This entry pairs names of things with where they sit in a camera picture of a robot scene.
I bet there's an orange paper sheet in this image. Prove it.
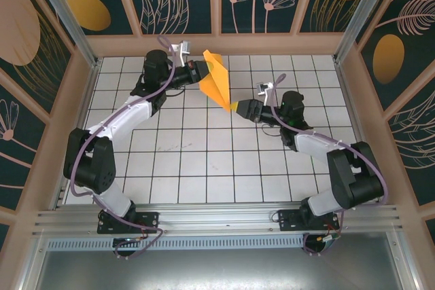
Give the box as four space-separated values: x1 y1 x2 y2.
198 50 236 113

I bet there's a grey metal sheet panel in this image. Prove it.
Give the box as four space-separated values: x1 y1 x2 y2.
20 235 417 290

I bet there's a small green circuit board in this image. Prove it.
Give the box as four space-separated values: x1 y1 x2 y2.
317 234 341 247

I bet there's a left gripper thin black wire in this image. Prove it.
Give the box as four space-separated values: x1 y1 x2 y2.
164 84 187 96

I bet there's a gripper thin black wire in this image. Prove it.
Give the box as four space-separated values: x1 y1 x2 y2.
164 84 187 96
260 124 285 137

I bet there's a right gripper thin black wire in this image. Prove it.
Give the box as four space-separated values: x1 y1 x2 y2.
260 124 285 137

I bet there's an aluminium side rail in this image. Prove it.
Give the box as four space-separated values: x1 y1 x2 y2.
54 58 103 210
334 60 385 204

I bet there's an aluminium corner post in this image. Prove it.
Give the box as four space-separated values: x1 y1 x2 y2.
29 0 103 69
334 0 405 64

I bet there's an aluminium frame beam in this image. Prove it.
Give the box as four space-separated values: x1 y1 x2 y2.
32 203 405 237

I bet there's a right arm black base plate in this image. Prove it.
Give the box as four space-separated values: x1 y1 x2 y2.
277 209 341 233

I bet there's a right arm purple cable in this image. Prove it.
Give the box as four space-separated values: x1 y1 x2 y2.
270 73 389 257

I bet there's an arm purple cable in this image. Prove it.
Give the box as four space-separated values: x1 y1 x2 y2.
270 73 389 257
69 35 178 260

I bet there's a grey slotted cable duct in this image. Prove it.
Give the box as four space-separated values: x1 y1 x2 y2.
46 235 307 252

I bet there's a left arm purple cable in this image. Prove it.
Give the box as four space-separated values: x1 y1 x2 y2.
69 35 178 260

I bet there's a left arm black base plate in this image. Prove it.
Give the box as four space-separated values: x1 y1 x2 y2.
97 211 160 236

